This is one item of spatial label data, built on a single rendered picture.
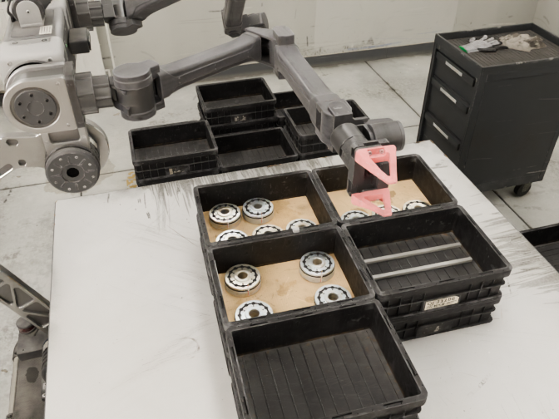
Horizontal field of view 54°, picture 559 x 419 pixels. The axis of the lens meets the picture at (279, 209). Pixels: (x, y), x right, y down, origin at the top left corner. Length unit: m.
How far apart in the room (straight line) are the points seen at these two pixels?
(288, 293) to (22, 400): 1.11
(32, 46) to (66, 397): 0.88
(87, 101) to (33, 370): 1.33
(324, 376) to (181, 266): 0.68
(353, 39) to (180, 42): 1.47
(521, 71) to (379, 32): 2.23
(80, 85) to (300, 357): 0.82
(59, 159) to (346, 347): 0.90
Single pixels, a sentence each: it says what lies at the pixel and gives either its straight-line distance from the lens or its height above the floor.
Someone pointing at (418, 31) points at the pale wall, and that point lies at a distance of 5.17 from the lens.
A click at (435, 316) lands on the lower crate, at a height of 0.80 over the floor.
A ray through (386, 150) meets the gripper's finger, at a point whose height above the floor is 1.51.
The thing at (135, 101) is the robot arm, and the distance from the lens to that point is 1.20.
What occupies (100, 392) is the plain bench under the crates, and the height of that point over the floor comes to 0.70.
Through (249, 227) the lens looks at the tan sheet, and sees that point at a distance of 1.78.
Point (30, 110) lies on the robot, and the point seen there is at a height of 1.45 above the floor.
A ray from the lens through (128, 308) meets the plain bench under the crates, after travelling 1.77.
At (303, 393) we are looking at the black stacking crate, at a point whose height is 0.83.
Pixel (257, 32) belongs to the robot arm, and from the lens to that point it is 1.41.
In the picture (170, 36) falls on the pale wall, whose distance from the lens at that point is 4.49.
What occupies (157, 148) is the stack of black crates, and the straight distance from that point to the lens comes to 2.86.
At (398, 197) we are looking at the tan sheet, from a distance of 1.95.
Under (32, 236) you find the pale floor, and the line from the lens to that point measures 3.29.
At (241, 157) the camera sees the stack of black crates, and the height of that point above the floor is 0.38.
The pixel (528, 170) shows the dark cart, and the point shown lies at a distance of 3.41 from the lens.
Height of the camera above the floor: 1.99
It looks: 39 degrees down
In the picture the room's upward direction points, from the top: straight up
